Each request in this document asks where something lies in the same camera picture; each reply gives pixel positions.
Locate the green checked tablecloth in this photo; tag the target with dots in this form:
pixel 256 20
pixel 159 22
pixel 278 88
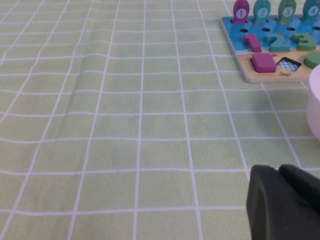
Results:
pixel 125 125

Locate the purple number 1 piece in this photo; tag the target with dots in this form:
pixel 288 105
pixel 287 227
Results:
pixel 253 43

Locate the colourful wooden puzzle board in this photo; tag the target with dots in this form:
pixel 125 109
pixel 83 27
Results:
pixel 275 76

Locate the teal number 2 piece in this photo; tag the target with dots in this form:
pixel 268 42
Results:
pixel 277 46

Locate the teal fish piece 2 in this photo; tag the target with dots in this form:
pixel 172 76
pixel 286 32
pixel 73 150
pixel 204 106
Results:
pixel 262 12

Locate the purple rectangle piece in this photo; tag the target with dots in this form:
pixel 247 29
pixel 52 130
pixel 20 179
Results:
pixel 262 62

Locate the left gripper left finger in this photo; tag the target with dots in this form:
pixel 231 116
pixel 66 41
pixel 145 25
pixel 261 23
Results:
pixel 270 207

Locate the green number 3 piece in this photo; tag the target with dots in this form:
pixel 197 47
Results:
pixel 306 45

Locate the green fish piece 3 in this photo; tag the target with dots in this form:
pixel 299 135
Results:
pixel 287 11

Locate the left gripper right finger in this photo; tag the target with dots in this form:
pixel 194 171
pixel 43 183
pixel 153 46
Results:
pixel 302 187

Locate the pink plastic bowl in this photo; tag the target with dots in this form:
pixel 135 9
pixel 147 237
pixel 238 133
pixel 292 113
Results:
pixel 315 100

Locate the blue-green fish piece 4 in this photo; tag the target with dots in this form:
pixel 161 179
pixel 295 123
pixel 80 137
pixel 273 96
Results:
pixel 312 11

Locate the purple fish piece 1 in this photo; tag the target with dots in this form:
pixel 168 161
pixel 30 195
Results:
pixel 240 12

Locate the green circle piece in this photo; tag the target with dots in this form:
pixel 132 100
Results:
pixel 313 60

